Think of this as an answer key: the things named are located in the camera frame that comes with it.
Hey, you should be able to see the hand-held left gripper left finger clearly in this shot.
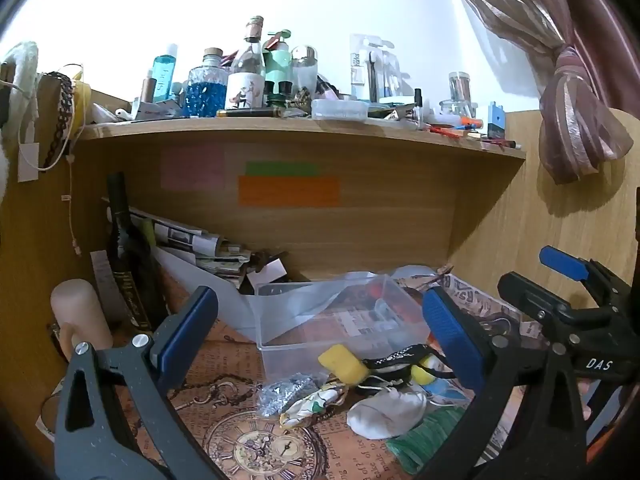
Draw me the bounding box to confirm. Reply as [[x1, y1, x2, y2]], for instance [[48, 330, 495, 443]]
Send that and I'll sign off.
[[52, 285, 228, 480]]

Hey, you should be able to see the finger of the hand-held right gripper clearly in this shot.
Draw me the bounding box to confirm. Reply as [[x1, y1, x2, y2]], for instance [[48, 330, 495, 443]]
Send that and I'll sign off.
[[497, 271, 583, 328], [539, 245, 623, 293]]

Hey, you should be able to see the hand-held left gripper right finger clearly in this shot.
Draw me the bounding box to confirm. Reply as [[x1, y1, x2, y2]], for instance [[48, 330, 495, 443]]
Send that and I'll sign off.
[[414, 286, 592, 480]]

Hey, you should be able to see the black printed strap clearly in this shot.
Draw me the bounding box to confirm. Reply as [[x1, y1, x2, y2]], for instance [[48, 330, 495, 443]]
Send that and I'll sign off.
[[359, 344, 432, 387]]

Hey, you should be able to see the white sock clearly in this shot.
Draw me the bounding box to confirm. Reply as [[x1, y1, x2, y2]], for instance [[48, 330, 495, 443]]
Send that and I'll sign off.
[[347, 389, 429, 439]]

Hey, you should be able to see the green knitted cloth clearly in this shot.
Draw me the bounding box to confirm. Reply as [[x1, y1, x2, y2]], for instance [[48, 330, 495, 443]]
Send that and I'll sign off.
[[385, 406, 470, 476]]

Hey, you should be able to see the yellow sponge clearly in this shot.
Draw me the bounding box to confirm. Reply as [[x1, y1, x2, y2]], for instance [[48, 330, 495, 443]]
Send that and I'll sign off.
[[318, 344, 370, 387]]

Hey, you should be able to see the clear plastic container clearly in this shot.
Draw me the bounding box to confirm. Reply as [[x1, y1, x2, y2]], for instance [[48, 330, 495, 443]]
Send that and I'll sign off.
[[255, 274, 432, 392]]

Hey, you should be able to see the silver foil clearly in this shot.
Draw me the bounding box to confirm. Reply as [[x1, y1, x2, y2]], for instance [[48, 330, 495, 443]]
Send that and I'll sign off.
[[257, 373, 327, 417]]

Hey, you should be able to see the patterned wrapper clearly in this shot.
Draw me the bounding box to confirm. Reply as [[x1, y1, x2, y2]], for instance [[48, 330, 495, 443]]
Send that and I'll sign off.
[[278, 382, 351, 430]]

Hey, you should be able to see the yellow foam ball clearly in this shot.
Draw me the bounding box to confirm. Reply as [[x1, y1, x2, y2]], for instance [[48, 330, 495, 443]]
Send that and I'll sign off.
[[410, 355, 437, 386]]

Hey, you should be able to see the translucent plastic sheet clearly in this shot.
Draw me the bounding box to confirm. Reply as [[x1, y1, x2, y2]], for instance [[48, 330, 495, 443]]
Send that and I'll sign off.
[[150, 247, 387, 342]]

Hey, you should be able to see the light blue cloth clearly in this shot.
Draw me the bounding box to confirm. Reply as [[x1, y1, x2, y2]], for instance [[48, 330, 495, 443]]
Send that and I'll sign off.
[[427, 377, 473, 407]]

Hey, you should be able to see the black glass bottle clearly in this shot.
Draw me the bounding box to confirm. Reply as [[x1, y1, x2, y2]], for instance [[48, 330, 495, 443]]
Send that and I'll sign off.
[[105, 172, 168, 332]]

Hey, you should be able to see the stack of folded newspapers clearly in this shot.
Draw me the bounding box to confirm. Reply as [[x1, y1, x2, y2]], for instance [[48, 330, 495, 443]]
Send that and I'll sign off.
[[102, 197, 253, 287]]

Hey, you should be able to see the white card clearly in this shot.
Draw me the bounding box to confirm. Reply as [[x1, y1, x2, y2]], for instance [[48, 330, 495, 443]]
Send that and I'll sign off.
[[247, 262, 289, 289]]

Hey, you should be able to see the clock printed table mat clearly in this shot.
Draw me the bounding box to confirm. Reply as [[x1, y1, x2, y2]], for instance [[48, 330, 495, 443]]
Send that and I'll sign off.
[[35, 269, 551, 480]]

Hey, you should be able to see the pink striped curtain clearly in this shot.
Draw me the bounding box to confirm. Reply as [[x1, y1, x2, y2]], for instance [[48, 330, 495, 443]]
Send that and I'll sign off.
[[439, 0, 640, 186]]

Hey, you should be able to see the blue box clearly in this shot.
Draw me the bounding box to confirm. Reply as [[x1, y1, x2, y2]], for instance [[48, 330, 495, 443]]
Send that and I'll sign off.
[[487, 101, 507, 140]]

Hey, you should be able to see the pink sticky note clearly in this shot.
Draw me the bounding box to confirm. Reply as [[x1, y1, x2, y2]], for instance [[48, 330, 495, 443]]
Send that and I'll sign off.
[[160, 145, 226, 190]]

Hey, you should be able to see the orange sticky note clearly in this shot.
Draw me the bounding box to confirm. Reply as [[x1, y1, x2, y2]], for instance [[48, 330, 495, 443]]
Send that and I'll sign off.
[[238, 175, 341, 207]]

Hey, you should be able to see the green sticky note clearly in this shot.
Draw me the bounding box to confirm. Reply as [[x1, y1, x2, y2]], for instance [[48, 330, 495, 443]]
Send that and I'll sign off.
[[245, 161, 319, 177]]

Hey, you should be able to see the glass jar with sticks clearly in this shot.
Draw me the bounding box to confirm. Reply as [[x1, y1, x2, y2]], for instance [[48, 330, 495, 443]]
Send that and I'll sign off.
[[448, 72, 474, 107]]

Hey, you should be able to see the wooden desk shelf unit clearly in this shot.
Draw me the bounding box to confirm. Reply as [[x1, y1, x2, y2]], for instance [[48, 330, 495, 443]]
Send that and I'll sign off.
[[0, 74, 640, 480]]

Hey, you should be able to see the black pen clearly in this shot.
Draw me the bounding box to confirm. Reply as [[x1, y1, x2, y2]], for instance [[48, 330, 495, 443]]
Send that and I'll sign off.
[[217, 107, 284, 119]]

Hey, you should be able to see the white paper tag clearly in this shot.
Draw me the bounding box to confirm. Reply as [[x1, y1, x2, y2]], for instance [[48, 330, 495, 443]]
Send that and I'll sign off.
[[17, 142, 41, 183]]

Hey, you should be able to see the glass bottle with blue beads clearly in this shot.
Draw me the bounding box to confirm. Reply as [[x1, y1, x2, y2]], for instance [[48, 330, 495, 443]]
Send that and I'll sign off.
[[182, 48, 229, 119]]

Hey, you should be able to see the brown braided band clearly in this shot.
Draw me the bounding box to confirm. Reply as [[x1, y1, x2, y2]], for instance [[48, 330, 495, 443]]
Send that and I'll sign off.
[[41, 72, 77, 172]]

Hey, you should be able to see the clear plastic storage box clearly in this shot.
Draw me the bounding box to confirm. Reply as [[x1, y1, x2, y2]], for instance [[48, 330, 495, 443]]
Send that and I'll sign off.
[[310, 98, 371, 121]]

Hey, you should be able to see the blue liquid bottle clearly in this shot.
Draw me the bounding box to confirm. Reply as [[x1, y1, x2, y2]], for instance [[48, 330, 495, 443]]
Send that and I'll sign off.
[[151, 43, 179, 102]]

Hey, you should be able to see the clear corked bottle with label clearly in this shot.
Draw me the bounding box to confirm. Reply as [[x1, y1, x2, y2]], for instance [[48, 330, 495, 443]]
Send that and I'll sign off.
[[224, 15, 267, 110]]

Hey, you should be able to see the clear blister pack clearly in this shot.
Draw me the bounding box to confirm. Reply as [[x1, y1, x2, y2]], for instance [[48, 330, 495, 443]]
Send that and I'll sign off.
[[349, 33, 402, 104]]

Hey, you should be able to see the mint green pump bottle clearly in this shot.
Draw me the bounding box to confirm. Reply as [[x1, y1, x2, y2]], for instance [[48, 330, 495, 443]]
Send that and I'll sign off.
[[264, 29, 294, 97]]

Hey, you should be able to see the clear round bottle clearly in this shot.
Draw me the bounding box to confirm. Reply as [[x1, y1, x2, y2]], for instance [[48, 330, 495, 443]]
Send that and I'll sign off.
[[291, 45, 319, 97]]

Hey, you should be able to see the white fluffy headband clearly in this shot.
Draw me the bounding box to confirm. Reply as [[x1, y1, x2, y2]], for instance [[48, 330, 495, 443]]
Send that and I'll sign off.
[[0, 40, 41, 211]]

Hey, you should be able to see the pink cylindrical handle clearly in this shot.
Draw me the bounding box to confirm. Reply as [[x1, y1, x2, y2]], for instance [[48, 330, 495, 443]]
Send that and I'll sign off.
[[50, 279, 114, 362]]

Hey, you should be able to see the white charging cable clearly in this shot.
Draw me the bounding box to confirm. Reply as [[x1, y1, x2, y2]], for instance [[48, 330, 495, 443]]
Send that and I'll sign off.
[[16, 63, 84, 257]]

